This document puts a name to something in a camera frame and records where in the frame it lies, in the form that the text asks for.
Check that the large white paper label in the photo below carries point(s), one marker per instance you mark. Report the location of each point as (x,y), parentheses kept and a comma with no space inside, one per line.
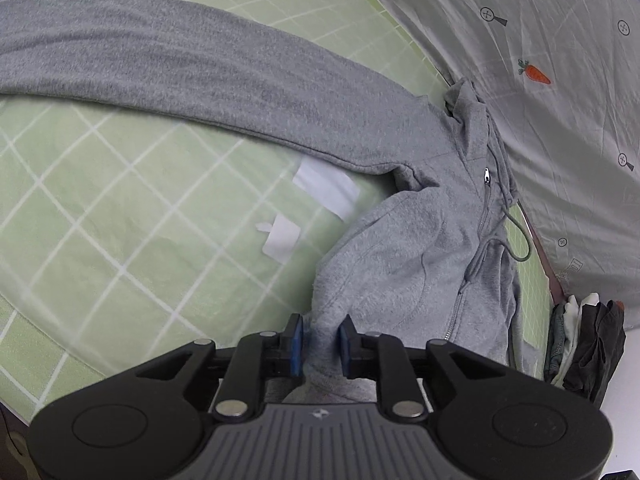
(327,187)

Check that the small white paper label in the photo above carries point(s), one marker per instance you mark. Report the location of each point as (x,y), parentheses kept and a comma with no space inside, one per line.
(280,237)

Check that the grey carrot print sheet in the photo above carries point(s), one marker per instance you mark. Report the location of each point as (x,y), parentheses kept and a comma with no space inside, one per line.
(575,135)

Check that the green checked mat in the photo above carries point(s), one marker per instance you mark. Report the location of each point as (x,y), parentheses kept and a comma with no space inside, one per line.
(125,210)

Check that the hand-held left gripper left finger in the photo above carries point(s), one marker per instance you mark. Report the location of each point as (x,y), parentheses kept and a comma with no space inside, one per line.
(298,352)

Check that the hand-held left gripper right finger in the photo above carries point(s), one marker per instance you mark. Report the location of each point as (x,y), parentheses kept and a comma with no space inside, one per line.
(344,352)

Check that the folded blue jeans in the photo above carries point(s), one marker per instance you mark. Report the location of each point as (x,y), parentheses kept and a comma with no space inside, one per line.
(554,345)

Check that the folded white garment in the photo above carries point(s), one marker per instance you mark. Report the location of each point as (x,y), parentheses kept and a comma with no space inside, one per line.
(575,330)

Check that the grey zip hoodie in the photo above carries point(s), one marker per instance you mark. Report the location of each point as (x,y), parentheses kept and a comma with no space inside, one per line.
(400,240)

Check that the folded dark grey garment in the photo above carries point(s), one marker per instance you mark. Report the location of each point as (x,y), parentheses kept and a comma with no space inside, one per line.
(600,350)

